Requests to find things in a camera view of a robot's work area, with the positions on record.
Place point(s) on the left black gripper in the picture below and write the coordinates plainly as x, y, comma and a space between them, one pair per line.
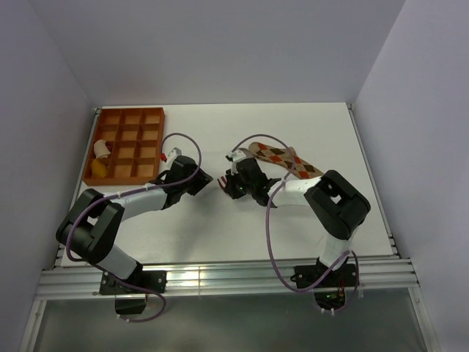
202, 180

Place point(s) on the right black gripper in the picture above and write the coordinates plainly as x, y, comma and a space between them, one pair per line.
231, 188

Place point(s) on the grey sock red stripes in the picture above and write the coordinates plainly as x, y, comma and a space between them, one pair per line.
223, 183

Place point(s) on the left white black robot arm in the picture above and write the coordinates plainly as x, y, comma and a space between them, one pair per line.
91, 226

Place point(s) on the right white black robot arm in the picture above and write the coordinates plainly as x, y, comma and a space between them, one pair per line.
337, 204

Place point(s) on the tan argyle sock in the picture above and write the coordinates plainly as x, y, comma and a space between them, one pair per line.
286, 158

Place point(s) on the orange compartment tray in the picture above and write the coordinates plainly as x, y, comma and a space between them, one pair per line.
134, 136

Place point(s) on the rolled yellow sock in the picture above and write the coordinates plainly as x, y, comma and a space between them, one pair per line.
98, 169

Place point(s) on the rolled beige sock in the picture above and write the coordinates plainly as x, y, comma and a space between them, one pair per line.
100, 149

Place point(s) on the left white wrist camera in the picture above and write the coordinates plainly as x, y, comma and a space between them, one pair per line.
169, 158

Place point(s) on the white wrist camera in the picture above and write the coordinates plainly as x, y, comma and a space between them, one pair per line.
238, 155
169, 158

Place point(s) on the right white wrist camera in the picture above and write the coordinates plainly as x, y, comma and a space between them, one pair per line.
238, 155

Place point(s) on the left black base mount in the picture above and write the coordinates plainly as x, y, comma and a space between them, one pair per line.
145, 282

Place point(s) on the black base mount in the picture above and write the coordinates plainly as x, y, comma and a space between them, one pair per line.
306, 275
145, 282

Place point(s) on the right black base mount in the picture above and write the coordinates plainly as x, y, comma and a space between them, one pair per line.
306, 275

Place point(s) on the black box under rail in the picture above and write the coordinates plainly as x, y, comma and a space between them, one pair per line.
129, 306

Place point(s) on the aluminium frame rail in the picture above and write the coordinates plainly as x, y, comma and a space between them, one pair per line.
218, 279

